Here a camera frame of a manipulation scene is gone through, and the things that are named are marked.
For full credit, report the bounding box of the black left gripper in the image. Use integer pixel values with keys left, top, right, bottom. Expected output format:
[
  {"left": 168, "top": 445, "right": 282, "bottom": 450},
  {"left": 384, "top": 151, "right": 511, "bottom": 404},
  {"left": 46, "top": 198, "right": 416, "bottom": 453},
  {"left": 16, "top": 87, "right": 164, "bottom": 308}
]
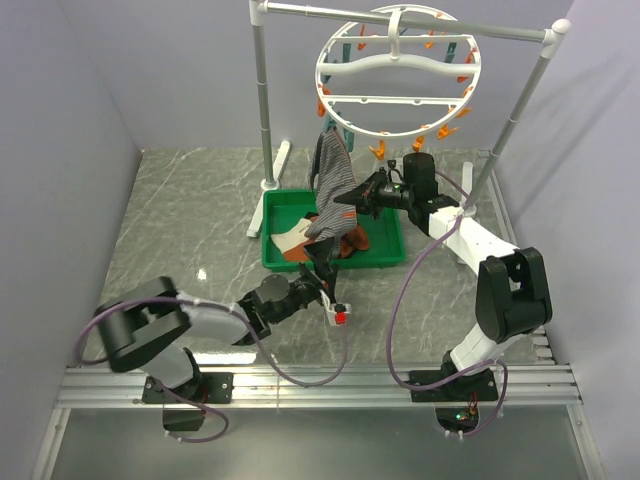
[{"left": 271, "top": 236, "right": 340, "bottom": 324}]

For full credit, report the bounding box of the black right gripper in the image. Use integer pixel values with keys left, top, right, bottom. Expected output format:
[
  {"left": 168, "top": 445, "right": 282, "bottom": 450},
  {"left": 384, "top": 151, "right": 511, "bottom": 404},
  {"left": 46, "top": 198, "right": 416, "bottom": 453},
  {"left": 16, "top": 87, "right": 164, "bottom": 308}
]
[{"left": 334, "top": 168, "right": 415, "bottom": 221}]

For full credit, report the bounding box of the grey striped boxer underwear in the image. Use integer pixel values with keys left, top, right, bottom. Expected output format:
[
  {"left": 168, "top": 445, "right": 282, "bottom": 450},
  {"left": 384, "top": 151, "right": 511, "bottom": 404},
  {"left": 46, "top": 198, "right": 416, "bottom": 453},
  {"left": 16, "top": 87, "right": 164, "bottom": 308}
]
[{"left": 305, "top": 127, "right": 357, "bottom": 259}]

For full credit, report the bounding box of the teal clothes peg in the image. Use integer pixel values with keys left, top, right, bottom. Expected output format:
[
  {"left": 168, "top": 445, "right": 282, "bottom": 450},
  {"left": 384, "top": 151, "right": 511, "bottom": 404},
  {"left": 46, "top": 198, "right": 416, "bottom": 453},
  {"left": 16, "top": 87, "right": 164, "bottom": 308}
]
[
  {"left": 343, "top": 130, "right": 355, "bottom": 152},
  {"left": 342, "top": 43, "right": 352, "bottom": 63},
  {"left": 324, "top": 115, "right": 336, "bottom": 132}
]

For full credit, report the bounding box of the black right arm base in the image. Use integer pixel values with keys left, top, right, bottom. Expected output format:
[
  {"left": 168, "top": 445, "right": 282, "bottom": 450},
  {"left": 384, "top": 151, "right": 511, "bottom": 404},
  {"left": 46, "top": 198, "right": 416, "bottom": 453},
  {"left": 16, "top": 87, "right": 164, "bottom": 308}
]
[{"left": 408, "top": 368, "right": 499, "bottom": 403}]

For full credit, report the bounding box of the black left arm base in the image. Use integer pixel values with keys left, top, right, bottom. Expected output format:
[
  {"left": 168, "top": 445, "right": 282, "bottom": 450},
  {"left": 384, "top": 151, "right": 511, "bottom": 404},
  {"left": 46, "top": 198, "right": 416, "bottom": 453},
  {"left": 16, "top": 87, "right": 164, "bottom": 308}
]
[{"left": 141, "top": 372, "right": 234, "bottom": 405}]

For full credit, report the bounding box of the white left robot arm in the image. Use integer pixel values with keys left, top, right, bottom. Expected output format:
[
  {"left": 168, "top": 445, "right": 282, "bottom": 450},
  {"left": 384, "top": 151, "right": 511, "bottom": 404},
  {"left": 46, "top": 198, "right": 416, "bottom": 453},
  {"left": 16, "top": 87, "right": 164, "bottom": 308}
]
[{"left": 95, "top": 238, "right": 351, "bottom": 402}]

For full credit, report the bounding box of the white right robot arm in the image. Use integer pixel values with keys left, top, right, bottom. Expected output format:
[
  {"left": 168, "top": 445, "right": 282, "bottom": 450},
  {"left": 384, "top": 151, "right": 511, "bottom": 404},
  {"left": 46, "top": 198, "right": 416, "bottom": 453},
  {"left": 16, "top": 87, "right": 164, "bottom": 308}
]
[{"left": 334, "top": 152, "right": 552, "bottom": 400}]

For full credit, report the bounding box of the orange white underwear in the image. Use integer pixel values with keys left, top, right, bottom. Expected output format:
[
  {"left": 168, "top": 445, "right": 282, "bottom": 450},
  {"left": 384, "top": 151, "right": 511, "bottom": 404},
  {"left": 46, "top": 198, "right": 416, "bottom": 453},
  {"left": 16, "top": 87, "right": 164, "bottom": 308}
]
[{"left": 270, "top": 212, "right": 370, "bottom": 263}]

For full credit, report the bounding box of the white round clip hanger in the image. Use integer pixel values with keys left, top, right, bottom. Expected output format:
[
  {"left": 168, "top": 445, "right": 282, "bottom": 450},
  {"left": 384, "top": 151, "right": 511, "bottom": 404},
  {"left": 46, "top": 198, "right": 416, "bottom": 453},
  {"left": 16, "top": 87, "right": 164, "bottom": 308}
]
[{"left": 315, "top": 4, "right": 482, "bottom": 139}]

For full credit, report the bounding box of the green plastic tray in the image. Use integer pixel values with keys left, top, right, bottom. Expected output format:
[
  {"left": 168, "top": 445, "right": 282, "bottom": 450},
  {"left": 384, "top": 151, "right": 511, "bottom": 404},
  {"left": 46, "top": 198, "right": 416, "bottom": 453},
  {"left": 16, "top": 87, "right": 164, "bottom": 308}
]
[{"left": 261, "top": 189, "right": 406, "bottom": 273}]

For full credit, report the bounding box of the orange clothes peg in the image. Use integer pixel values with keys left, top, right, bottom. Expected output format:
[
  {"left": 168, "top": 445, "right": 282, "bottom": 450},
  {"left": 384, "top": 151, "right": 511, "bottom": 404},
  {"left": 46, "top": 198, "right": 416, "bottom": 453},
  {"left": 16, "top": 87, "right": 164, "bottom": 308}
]
[
  {"left": 369, "top": 140, "right": 386, "bottom": 162},
  {"left": 437, "top": 124, "right": 459, "bottom": 140},
  {"left": 357, "top": 24, "right": 368, "bottom": 51},
  {"left": 316, "top": 100, "right": 326, "bottom": 117},
  {"left": 412, "top": 135, "right": 425, "bottom": 153}
]

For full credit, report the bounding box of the white grey drying rack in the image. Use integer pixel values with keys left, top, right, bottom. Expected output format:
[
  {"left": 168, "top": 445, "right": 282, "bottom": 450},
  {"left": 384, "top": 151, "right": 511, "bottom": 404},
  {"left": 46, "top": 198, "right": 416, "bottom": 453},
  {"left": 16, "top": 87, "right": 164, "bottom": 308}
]
[{"left": 244, "top": 0, "right": 571, "bottom": 239}]

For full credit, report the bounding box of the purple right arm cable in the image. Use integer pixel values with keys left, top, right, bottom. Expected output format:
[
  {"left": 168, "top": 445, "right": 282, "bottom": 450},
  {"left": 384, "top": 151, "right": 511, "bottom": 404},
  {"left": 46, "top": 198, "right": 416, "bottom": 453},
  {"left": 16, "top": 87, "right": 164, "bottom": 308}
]
[{"left": 387, "top": 169, "right": 510, "bottom": 439}]

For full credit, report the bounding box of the aluminium mounting rail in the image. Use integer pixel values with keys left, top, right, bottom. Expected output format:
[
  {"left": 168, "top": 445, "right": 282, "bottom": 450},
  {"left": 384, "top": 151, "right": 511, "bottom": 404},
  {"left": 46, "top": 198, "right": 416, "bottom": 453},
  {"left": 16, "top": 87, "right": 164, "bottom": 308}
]
[{"left": 54, "top": 363, "right": 584, "bottom": 410}]

